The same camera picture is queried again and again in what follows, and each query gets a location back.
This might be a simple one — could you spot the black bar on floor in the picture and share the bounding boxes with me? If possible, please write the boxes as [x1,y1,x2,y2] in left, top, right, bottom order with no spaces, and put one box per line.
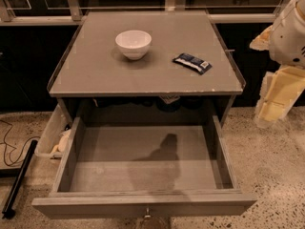
[2,140,38,219]

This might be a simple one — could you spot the black cable on floor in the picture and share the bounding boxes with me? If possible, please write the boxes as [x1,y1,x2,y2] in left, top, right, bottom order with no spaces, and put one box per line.
[0,119,41,169]

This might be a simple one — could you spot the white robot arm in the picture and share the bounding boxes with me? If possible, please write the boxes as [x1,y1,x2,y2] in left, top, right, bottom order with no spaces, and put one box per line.
[250,0,305,128]

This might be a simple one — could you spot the clear plastic bin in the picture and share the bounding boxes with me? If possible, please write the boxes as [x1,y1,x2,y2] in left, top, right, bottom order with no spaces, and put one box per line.
[34,105,68,159]

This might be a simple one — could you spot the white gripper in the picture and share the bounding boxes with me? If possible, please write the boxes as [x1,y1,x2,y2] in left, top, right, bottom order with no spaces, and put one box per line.
[250,14,305,128]

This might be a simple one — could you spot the grey drawer cabinet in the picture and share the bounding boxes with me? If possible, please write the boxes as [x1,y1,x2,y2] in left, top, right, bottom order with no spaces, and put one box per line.
[48,10,245,114]

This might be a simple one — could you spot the white ceramic bowl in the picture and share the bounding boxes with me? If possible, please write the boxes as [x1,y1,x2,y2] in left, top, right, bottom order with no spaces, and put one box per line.
[115,30,152,60]

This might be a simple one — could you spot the blue snack packet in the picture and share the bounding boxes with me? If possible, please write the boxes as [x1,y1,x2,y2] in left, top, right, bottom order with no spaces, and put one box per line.
[173,52,212,75]

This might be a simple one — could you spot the cream object in bin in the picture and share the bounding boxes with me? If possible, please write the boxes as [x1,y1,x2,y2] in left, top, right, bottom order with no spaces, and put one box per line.
[51,130,71,154]

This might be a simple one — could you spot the grey top drawer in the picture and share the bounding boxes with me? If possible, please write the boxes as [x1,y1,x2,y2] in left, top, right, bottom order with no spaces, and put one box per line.
[31,98,257,220]

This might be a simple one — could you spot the metal railing frame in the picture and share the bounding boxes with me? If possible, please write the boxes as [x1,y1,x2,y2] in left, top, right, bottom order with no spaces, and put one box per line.
[0,0,290,26]

